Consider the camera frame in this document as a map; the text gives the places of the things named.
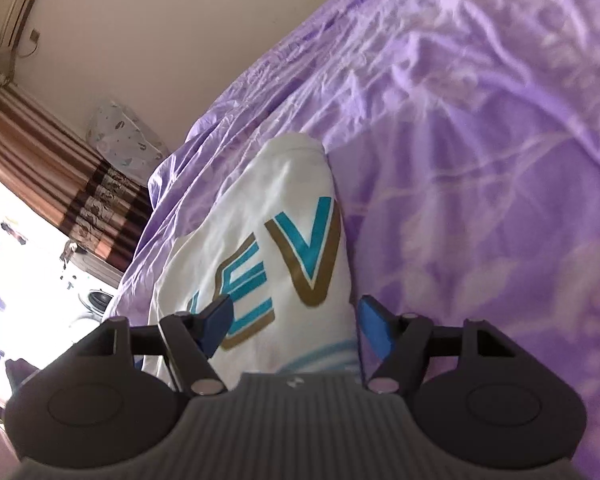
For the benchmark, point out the purple bed sheet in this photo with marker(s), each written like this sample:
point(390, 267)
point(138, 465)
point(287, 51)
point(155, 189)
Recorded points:
point(480, 160)

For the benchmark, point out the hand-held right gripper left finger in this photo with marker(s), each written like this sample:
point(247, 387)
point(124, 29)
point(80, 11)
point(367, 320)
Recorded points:
point(215, 325)

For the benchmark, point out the brown striped curtain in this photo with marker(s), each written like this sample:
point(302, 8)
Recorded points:
point(45, 160)

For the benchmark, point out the white washing machine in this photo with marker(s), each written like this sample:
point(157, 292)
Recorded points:
point(96, 302)

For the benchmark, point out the white t-shirt with teal lettering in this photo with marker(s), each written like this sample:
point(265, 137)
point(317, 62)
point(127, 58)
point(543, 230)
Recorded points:
point(290, 185)

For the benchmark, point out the white patterned pillow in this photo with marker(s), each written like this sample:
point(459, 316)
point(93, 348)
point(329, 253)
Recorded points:
point(125, 135)

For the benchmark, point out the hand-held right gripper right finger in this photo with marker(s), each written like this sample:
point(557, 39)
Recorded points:
point(376, 326)

